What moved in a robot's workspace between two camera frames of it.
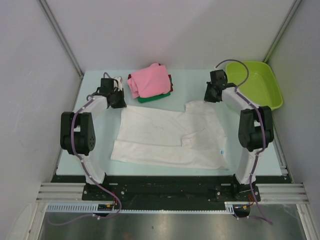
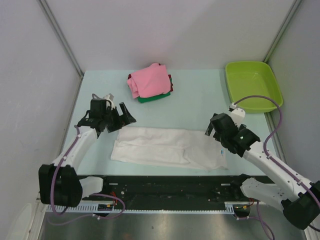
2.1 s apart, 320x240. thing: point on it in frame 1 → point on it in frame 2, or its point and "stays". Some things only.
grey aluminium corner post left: [61, 37] stays
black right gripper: [207, 97] → [209, 130]
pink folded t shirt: [152, 81] stays
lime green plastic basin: [261, 88] stays
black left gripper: [122, 103] → [123, 120]
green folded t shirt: [145, 99] stays
